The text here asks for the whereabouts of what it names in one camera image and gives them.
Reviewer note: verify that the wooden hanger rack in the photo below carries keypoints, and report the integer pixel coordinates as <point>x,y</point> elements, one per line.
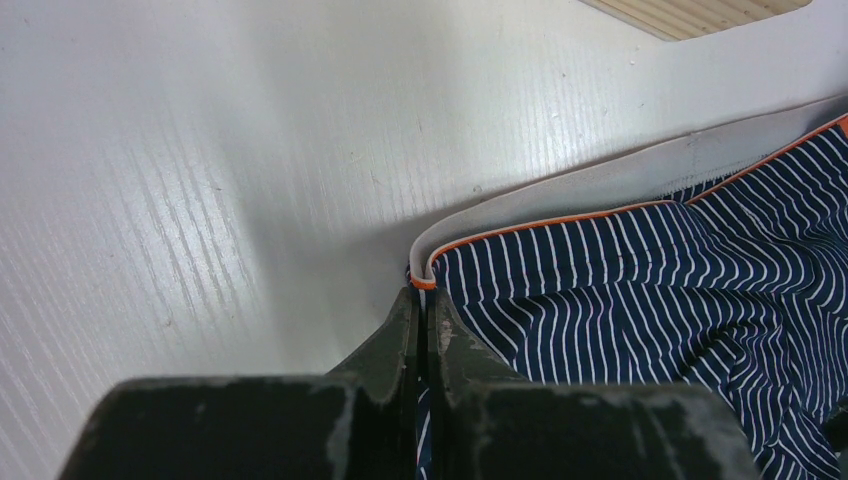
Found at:
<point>679,20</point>

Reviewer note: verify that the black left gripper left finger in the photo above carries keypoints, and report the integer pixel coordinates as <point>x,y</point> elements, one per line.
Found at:
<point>355,422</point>

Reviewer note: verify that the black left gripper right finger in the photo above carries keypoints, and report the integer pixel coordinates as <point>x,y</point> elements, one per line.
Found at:
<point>489,422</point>

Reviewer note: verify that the navy striped boxer underwear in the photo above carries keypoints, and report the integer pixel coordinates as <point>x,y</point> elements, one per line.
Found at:
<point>717,260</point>

